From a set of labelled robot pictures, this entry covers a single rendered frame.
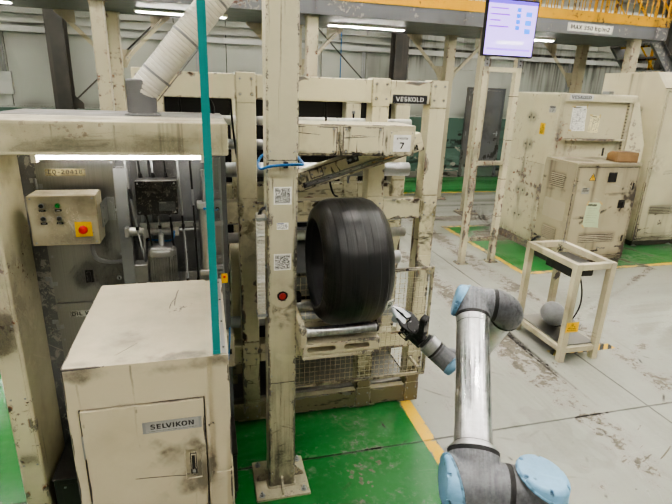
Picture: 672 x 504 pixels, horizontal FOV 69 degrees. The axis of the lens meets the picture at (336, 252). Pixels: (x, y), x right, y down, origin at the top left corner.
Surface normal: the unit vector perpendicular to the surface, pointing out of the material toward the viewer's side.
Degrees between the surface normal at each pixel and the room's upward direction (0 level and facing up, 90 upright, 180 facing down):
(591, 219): 90
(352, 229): 45
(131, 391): 90
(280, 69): 90
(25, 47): 90
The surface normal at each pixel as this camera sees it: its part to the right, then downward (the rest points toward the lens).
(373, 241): 0.22, -0.28
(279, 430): 0.25, 0.31
